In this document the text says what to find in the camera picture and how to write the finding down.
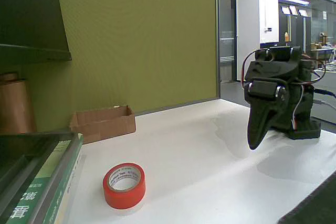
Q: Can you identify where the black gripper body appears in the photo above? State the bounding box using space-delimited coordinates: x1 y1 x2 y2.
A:
244 78 290 107

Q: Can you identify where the red tape roll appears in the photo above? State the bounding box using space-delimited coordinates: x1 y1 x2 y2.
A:
102 162 147 210

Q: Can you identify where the brown cardboard box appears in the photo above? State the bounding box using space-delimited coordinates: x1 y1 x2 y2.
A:
69 105 137 145

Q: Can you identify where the brown paper roll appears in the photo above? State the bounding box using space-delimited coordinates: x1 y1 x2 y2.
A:
0 71 37 134

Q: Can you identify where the black cabinet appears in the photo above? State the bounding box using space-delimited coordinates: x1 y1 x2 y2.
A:
278 13 312 54

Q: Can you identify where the cluttered background desk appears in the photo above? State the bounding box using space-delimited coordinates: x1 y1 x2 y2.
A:
311 31 336 70

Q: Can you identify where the green partition panel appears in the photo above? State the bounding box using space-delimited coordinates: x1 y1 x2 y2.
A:
22 0 218 133

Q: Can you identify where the white book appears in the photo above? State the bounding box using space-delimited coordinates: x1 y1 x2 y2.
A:
61 153 87 224

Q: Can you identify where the green book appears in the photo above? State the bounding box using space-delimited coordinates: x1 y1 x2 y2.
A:
0 132 85 224

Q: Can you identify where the dark green shelf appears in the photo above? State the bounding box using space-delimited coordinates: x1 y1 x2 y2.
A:
0 0 73 65

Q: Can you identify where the black power cable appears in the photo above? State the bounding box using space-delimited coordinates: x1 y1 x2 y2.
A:
313 88 336 98

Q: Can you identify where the grey metal partition post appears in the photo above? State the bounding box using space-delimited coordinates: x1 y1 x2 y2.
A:
214 0 223 99

